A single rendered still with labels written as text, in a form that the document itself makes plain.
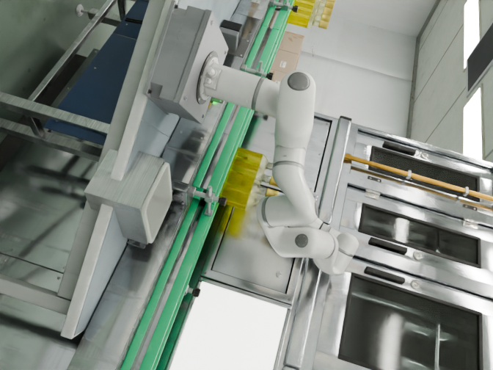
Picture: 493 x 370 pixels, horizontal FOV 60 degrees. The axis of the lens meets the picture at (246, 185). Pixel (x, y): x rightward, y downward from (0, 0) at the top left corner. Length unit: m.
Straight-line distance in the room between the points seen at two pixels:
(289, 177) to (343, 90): 5.60
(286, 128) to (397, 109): 5.68
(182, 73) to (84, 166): 0.82
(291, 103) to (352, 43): 6.44
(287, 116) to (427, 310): 0.98
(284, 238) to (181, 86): 0.49
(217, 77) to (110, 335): 0.78
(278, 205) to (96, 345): 0.63
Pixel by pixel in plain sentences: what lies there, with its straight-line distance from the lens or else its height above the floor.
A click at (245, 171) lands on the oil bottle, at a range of 1.57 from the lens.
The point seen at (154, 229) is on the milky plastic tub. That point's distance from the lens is 1.34.
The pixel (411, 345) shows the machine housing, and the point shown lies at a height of 1.76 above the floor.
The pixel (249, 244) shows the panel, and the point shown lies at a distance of 1.60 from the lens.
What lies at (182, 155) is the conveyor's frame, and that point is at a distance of 1.44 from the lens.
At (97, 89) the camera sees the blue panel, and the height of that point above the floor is 0.42.
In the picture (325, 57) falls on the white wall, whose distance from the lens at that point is 7.09.
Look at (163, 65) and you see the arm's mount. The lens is 1.16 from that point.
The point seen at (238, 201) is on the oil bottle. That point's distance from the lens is 1.50.
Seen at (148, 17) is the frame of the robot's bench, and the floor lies 0.67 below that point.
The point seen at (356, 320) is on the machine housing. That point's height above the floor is 1.56.
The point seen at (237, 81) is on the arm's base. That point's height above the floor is 0.96.
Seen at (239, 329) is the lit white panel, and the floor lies 1.17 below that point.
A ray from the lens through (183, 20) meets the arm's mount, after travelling 1.19.
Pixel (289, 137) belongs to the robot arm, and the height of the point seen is 1.14.
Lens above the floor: 1.15
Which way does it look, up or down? 4 degrees down
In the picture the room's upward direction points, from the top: 107 degrees clockwise
